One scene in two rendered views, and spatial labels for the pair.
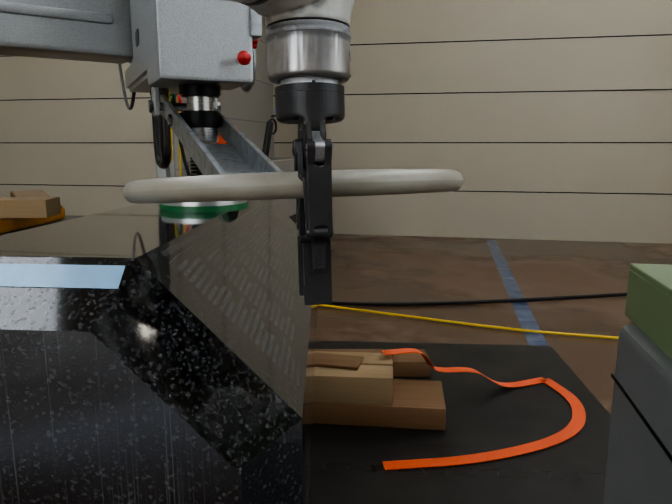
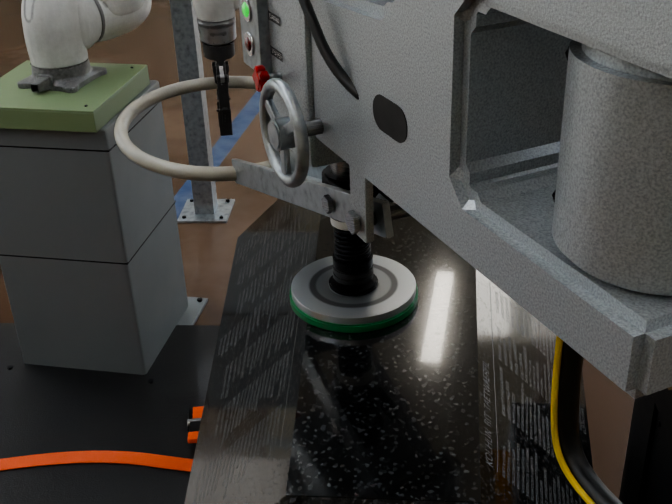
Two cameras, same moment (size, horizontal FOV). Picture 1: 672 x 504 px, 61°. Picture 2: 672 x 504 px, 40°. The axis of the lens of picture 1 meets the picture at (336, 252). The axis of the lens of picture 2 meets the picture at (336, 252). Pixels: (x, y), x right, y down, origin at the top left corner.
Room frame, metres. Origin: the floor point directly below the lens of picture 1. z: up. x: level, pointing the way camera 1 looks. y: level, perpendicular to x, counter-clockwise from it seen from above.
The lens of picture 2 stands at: (2.79, 0.33, 1.66)
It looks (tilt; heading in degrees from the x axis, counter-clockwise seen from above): 29 degrees down; 181
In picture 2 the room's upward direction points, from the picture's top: 2 degrees counter-clockwise
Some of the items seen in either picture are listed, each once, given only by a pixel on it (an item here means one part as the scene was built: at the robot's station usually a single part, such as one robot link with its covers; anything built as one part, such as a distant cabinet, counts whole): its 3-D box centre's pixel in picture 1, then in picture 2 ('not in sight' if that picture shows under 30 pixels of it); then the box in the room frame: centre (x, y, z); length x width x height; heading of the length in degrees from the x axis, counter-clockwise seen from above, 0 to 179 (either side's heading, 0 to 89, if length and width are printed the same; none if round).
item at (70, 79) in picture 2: not in sight; (57, 72); (0.36, -0.46, 0.89); 0.22 x 0.18 x 0.06; 162
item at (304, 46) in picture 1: (308, 59); (217, 28); (0.64, 0.03, 1.07); 0.09 x 0.09 x 0.06
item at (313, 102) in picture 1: (310, 128); (219, 58); (0.64, 0.03, 1.00); 0.08 x 0.07 x 0.09; 10
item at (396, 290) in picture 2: (204, 199); (353, 286); (1.45, 0.33, 0.84); 0.21 x 0.21 x 0.01
